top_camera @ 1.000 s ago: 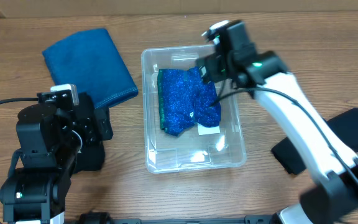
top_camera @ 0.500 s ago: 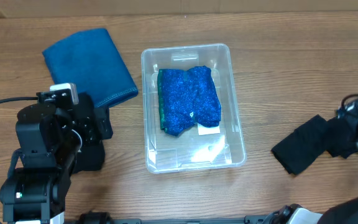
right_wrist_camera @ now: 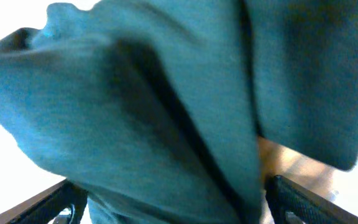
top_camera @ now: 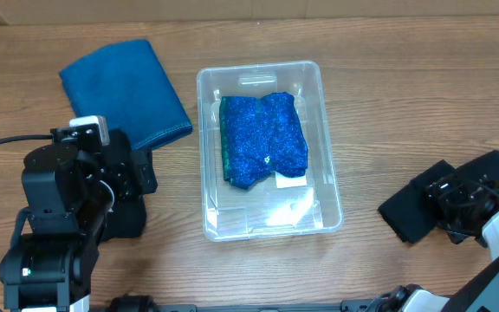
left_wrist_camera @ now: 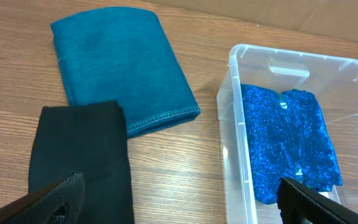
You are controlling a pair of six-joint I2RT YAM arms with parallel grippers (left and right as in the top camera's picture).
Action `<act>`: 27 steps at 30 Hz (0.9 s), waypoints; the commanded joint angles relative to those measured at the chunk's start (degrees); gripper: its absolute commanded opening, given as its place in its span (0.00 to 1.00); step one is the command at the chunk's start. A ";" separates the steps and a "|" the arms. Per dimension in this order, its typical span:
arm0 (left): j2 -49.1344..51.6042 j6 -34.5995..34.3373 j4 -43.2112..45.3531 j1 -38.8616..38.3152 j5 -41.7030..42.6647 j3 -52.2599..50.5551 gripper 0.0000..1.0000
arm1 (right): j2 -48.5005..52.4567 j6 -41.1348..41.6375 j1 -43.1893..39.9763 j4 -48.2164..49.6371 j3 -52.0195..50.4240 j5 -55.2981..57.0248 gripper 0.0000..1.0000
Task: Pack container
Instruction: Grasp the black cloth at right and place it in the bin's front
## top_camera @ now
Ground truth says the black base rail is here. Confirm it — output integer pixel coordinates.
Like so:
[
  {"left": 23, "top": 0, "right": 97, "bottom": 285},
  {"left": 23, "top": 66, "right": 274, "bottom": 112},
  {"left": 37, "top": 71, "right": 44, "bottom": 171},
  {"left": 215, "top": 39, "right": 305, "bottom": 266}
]
[{"left": 106, "top": 294, "right": 385, "bottom": 312}]

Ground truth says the blue sequin cloth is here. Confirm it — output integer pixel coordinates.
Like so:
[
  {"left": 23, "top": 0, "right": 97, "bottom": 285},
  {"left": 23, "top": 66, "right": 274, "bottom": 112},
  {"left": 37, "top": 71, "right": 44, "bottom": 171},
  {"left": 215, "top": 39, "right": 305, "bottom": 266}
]
[{"left": 219, "top": 92, "right": 308, "bottom": 190}]

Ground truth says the dark blue folded towel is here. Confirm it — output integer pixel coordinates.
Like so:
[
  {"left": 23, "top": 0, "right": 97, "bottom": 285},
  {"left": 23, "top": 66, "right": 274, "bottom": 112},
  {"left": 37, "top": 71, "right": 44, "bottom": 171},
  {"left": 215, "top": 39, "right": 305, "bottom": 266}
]
[{"left": 59, "top": 39, "right": 193, "bottom": 150}]

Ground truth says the clear plastic container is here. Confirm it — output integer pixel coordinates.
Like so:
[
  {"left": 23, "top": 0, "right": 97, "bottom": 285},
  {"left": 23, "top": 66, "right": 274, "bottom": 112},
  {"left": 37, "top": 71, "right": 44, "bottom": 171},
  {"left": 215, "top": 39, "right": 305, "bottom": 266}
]
[{"left": 197, "top": 61, "right": 344, "bottom": 242}]

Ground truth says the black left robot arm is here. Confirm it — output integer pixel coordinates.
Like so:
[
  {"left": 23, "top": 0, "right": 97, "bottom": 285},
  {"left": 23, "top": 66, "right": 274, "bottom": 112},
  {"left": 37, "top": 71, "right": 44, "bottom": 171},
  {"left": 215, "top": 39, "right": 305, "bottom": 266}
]
[{"left": 0, "top": 126, "right": 158, "bottom": 311}]

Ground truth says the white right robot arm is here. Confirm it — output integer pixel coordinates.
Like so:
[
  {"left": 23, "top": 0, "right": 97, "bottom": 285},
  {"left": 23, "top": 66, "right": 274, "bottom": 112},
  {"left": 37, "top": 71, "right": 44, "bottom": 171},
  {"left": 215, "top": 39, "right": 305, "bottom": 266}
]
[{"left": 366, "top": 173, "right": 499, "bottom": 312}]

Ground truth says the white label in container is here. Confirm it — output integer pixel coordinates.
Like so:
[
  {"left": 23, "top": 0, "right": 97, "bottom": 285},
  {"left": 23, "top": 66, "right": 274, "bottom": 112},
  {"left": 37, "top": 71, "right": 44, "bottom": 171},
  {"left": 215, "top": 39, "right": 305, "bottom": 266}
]
[{"left": 275, "top": 172, "right": 307, "bottom": 189}]

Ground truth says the black cloth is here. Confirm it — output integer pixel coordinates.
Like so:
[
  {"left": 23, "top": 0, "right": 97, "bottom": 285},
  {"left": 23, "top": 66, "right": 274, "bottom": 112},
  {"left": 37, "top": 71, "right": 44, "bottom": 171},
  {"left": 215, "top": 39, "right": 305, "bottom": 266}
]
[
  {"left": 101, "top": 198, "right": 146, "bottom": 242},
  {"left": 379, "top": 160, "right": 455, "bottom": 244},
  {"left": 457, "top": 150, "right": 499, "bottom": 181}
]

